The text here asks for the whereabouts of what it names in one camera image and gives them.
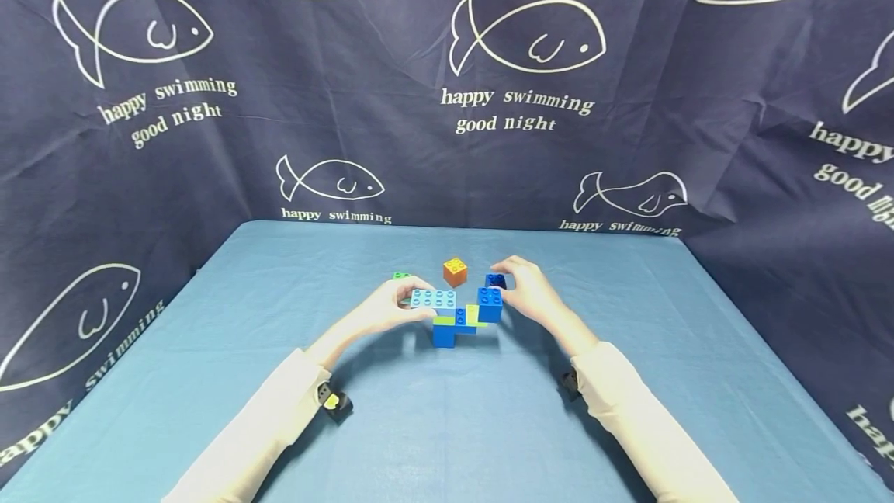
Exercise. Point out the dark blue brick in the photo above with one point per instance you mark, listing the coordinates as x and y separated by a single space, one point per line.
495 281

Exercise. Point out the orange square brick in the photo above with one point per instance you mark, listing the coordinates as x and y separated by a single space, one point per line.
455 272

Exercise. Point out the light blue long brick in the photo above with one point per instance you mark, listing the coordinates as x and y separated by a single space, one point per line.
433 300

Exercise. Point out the blue base brick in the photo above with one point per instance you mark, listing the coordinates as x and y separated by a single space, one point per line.
443 334

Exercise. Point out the person's left thumb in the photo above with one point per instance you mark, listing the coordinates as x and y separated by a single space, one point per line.
419 317

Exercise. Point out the lime green flat brick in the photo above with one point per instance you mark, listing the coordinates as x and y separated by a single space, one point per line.
444 321

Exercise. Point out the person's left index finger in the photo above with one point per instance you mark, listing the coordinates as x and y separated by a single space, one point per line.
418 283

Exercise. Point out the black wrist band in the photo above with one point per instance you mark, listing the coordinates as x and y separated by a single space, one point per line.
336 403

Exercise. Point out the person's right forearm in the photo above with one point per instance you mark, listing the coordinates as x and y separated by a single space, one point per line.
635 410

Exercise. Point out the person's left forearm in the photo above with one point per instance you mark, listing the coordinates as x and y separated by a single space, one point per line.
279 410

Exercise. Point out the person's right thumb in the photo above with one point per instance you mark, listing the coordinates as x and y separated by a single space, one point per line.
510 298

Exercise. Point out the person's left hand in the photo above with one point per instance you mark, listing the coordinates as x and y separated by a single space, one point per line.
384 309

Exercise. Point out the person's right hand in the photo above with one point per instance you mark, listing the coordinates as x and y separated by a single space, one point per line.
534 293

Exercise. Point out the person's right index finger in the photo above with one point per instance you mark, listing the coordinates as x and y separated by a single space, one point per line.
507 265

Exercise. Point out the blue square brick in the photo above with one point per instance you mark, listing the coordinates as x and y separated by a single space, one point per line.
489 306

